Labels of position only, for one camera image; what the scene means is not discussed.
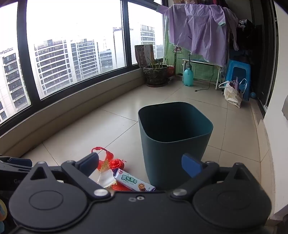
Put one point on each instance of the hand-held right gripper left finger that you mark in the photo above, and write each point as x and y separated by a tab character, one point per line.
88	163

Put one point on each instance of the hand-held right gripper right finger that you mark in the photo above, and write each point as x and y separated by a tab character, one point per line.
191	166

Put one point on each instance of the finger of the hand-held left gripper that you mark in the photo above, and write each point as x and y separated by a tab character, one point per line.
20	161

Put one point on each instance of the red plastic bag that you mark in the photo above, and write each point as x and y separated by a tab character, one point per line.
117	164

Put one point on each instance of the teal plastic waste bin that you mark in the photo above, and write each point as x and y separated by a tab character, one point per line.
162	157

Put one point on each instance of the orange foam fruit net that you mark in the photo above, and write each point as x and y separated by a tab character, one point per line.
119	188

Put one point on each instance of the white biscuit packet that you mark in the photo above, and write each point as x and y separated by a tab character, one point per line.
131	181

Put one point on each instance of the white tote bag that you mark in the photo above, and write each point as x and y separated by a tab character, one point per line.
231	94

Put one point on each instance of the teal pump spray bottle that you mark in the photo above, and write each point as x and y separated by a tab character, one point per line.
188	77

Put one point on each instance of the small blue ball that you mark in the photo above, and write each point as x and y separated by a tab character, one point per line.
253	95

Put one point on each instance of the small red box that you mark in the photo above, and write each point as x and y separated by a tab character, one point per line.
171	70

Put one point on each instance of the potted plant in ceramic pot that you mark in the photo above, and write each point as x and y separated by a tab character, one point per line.
155	75

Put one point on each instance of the green checked cloth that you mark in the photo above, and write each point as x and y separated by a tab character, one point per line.
171	59

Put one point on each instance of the blue basket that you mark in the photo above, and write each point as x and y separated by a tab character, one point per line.
231	65

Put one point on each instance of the clothes hanger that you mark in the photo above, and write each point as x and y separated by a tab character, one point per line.
177	50

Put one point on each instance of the brown cardboard box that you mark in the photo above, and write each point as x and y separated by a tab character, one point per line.
144	54

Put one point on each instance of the purple hanging cloth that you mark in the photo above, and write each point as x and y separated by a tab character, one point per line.
198	29

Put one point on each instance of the dark panda print clothes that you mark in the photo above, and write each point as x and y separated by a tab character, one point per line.
245	33

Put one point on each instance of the black window frame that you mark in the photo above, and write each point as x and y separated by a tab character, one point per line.
22	56

